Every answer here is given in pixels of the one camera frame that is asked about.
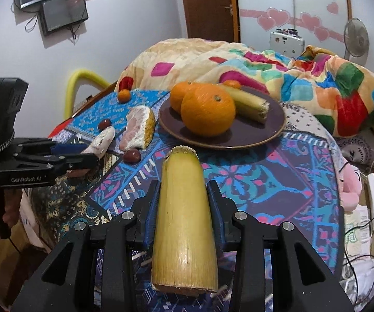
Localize pomelo segment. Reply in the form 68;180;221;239
82;126;116;159
119;105;156;151

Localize large orange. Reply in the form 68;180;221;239
169;81;199;114
181;84;236;137

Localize yellow sugarcane piece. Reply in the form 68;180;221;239
219;84;269;124

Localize left hand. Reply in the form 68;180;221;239
3;189;23;228

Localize patterned blue tablecloth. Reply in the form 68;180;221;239
13;91;352;311

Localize purple round plate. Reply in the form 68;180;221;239
159;87;286;150

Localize small mandarin far left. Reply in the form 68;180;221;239
117;89;131;103

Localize small mandarin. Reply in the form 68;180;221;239
222;80;241;89
117;89;131;103

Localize small mandarin right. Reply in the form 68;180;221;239
222;80;241;89

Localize pink plush toy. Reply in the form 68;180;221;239
339;163;362;213

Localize colourful patchwork blanket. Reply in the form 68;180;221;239
115;38;374;137

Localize white suitcase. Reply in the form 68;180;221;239
269;28;305;59

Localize brown wooden door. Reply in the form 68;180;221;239
183;0;240;42

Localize standing electric fan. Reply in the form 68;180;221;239
343;18;369;60

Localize white wardrobe with hearts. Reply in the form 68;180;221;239
238;0;348;57

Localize yellow foam-padded chair frame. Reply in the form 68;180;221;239
63;68;111;119

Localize small wall monitor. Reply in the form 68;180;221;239
40;0;89;36

